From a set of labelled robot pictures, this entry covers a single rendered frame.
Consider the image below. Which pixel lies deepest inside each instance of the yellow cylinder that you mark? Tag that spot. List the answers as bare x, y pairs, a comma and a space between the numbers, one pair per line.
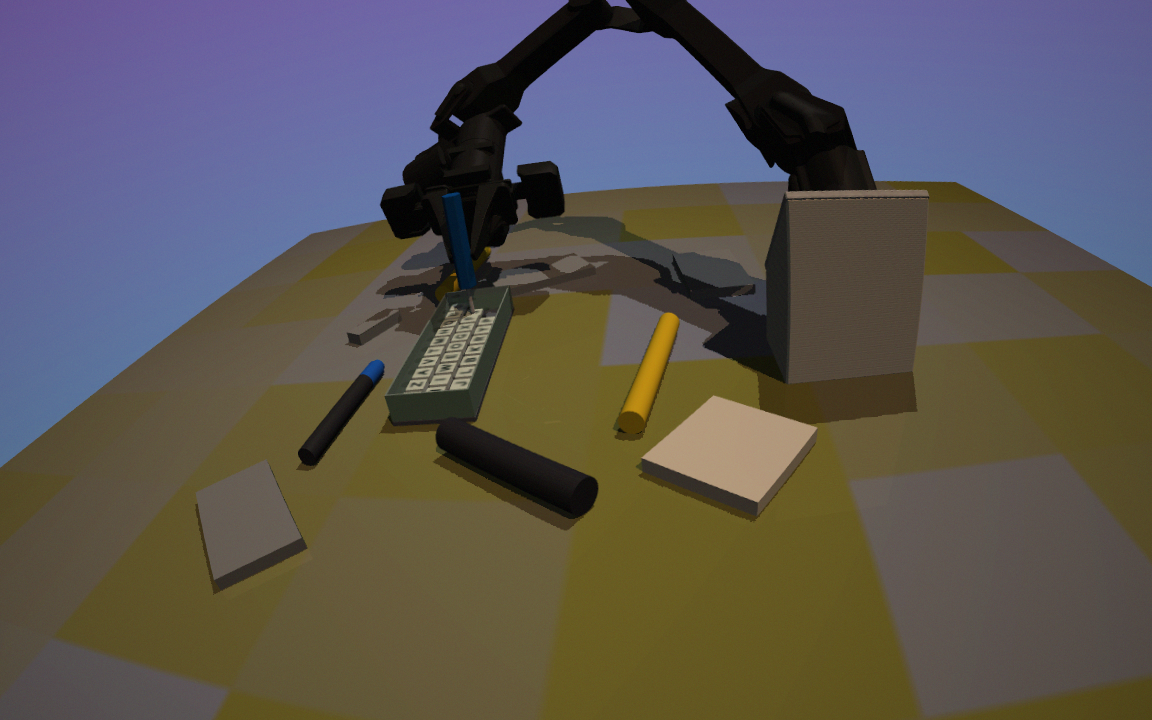
451, 283
643, 391

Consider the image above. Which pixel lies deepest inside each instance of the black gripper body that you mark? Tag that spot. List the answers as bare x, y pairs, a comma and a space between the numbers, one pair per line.
475, 162

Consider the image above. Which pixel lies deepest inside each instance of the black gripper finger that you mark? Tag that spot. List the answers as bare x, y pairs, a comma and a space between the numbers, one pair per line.
494, 208
433, 208

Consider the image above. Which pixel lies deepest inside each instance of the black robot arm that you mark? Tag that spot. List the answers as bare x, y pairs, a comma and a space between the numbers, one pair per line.
807, 137

